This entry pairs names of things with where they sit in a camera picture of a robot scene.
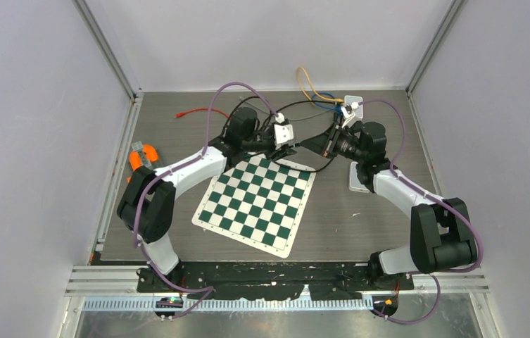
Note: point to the orange toy on grey plate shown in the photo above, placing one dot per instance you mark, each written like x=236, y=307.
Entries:
x=142, y=155

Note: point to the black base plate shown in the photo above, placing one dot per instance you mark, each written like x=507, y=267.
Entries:
x=278, y=281

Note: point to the green white chessboard mat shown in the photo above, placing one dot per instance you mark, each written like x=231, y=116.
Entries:
x=259, y=203

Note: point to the white switch box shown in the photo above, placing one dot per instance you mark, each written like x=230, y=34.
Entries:
x=354, y=183
x=355, y=102

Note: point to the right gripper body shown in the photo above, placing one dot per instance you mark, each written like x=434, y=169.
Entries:
x=339, y=143

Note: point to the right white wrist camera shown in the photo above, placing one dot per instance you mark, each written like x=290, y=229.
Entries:
x=349, y=118

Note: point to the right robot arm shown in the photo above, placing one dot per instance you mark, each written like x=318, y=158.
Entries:
x=440, y=235

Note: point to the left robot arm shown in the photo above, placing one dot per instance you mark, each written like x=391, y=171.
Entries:
x=147, y=205

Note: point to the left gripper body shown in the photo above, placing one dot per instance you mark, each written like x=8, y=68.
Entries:
x=261, y=143

